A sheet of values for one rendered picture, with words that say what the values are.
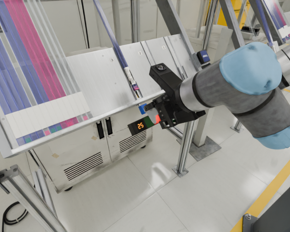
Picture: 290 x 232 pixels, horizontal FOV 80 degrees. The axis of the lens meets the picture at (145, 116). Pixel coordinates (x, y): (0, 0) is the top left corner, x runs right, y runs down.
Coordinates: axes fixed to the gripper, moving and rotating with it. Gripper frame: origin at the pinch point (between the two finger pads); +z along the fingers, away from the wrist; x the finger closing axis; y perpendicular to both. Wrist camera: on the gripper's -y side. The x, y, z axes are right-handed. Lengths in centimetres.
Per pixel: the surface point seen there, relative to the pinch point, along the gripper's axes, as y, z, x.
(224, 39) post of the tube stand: -16, 5, 60
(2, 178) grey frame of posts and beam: 1.6, 8.6, -41.3
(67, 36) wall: -122, 159, 30
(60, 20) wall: -135, 146, 28
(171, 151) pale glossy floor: 36, 65, 41
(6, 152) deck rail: -3.5, 1.3, -37.0
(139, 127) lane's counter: 4.9, 3.4, -3.7
